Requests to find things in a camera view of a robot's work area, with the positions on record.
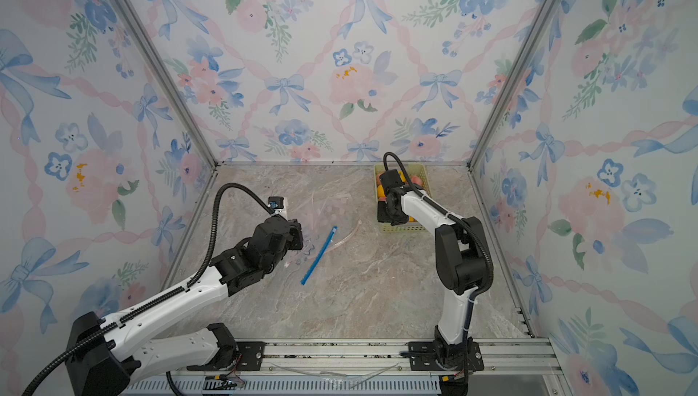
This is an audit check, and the left black cable hose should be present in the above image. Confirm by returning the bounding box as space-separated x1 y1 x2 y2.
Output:
21 181 274 396

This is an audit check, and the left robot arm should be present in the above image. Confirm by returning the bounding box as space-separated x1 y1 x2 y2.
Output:
65 215 304 395

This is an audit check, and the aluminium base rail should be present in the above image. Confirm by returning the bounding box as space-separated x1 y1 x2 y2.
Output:
125 338 572 395

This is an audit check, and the green plastic basket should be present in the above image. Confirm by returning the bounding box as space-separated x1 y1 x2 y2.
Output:
374 163 432 233

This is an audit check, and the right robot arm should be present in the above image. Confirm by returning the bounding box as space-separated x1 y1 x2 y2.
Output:
379 170 494 372

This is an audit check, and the blue zipper clear bag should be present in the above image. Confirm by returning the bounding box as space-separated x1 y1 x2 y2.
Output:
289 225 338 286

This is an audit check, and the pink zipper clear bag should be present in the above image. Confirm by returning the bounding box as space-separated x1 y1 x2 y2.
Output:
294 194 362 265

